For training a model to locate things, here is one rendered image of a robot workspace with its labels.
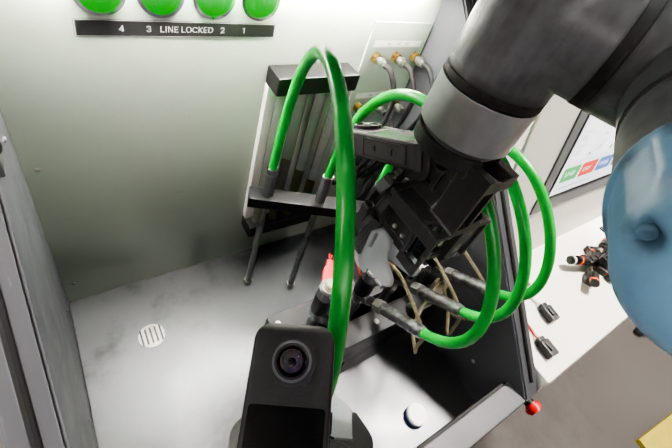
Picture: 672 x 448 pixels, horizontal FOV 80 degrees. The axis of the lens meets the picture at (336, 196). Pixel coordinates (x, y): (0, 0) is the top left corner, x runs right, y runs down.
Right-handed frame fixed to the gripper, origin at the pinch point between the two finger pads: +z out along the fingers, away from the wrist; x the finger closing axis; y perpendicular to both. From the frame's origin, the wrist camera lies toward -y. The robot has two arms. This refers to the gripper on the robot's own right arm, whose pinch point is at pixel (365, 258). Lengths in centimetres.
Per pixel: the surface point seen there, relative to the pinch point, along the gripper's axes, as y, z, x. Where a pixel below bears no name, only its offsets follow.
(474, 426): 21.4, 27.1, 19.0
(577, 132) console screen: -6, -6, 51
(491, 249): 7.8, -8.5, 7.5
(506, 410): 22.5, 27.1, 26.4
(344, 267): 6.7, -14.1, -12.3
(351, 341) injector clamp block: 1.7, 24.4, 6.2
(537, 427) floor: 43, 122, 114
